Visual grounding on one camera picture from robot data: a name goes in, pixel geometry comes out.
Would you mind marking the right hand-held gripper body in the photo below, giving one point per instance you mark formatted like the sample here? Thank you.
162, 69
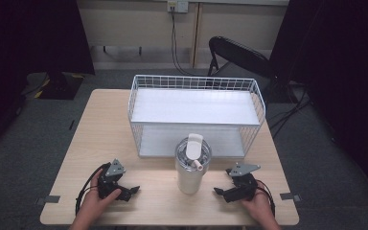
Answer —
244, 188

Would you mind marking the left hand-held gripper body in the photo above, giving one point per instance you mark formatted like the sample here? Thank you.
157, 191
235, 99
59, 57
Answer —
109, 185

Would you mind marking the person's left hand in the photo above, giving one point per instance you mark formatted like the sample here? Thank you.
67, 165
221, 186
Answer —
92, 201

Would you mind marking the person's right hand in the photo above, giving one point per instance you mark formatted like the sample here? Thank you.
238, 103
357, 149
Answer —
259, 206

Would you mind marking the white tumbler cup with straw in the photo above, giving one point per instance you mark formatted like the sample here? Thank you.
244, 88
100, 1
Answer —
190, 172

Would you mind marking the grey tape strip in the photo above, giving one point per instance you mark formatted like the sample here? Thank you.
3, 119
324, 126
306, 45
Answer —
290, 196
48, 200

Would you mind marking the black stand base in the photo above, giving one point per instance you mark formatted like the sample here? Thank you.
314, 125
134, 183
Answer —
60, 86

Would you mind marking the black folding chair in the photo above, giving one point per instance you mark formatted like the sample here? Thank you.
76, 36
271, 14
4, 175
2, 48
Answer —
239, 54

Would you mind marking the black curtain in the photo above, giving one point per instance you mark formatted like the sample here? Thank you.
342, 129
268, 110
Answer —
348, 80
28, 48

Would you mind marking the white wall socket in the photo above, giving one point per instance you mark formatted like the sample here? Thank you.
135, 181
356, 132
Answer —
177, 5

